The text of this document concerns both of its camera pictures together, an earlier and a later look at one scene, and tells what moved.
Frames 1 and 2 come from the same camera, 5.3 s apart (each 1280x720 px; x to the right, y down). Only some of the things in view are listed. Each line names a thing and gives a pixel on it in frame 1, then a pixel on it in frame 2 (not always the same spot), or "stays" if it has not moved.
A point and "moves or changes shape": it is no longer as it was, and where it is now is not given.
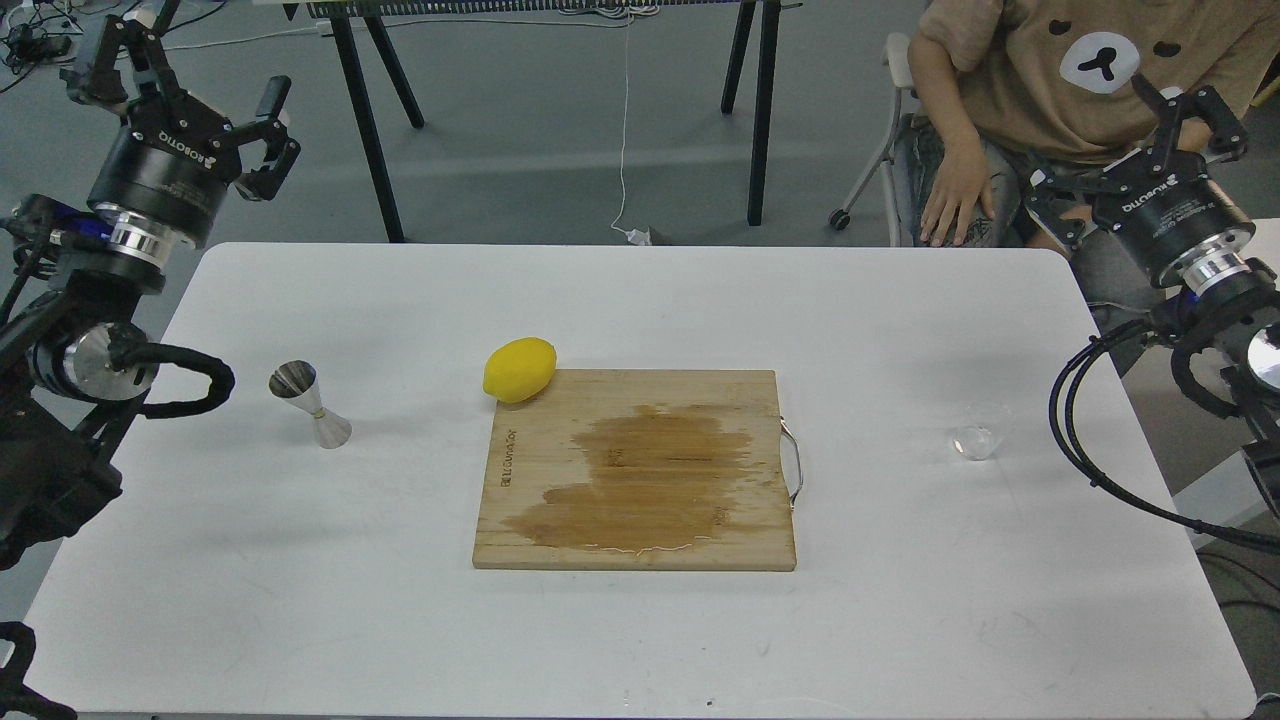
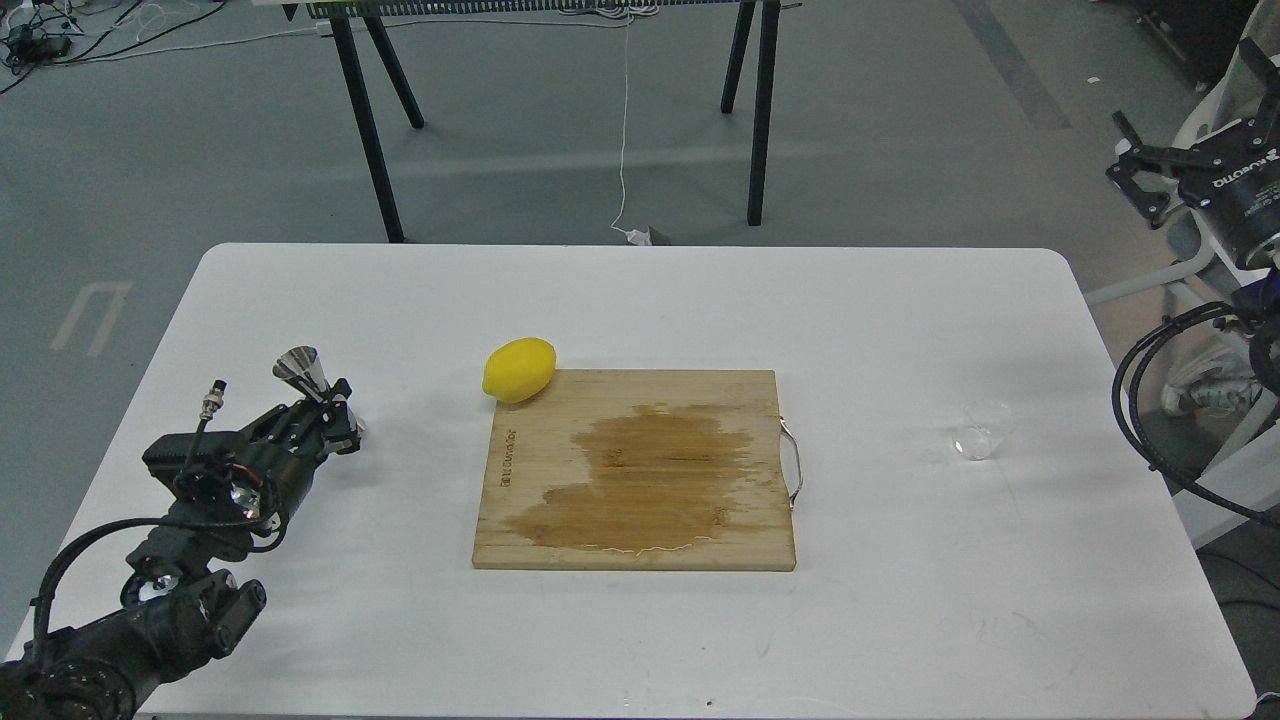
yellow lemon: [519, 369] stays
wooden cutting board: [641, 470] stays
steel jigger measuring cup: [297, 382] moves or changes shape
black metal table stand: [757, 34] stays
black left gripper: [173, 161] -> [246, 479]
